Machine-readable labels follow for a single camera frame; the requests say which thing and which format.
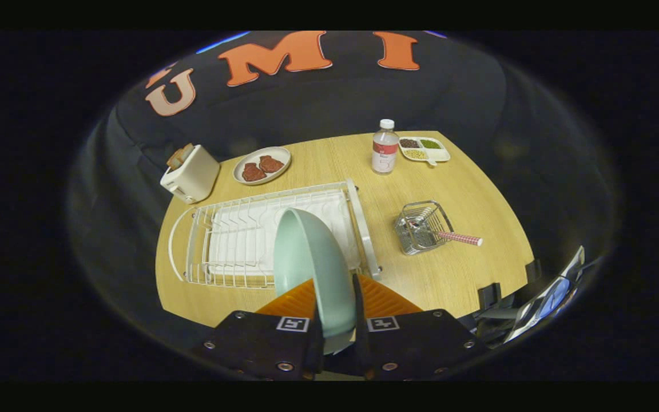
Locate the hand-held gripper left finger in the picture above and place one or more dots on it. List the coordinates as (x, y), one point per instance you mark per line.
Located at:
(261, 343)

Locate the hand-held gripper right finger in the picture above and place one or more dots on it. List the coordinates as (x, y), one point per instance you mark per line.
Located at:
(359, 320)

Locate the pale green plate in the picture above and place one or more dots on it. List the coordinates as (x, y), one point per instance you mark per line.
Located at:
(312, 269)

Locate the small white plate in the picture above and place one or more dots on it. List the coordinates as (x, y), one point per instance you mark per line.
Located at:
(246, 159)

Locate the black table clamp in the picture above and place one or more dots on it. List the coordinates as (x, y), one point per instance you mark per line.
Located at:
(532, 271)
(488, 296)

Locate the brown meat piece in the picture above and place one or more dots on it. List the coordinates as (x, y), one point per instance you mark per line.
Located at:
(253, 173)
(271, 164)

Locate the clear water bottle red label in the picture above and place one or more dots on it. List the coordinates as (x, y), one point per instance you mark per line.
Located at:
(385, 151)

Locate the white toaster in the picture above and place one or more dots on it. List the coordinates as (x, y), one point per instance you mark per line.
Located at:
(195, 177)

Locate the white divided tray with beans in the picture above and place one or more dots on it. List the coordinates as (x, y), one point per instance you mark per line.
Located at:
(441, 154)

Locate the toast slices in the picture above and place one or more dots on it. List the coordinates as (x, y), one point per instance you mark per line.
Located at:
(179, 155)

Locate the black backdrop cloth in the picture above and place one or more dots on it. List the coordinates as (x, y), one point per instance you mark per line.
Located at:
(318, 109)

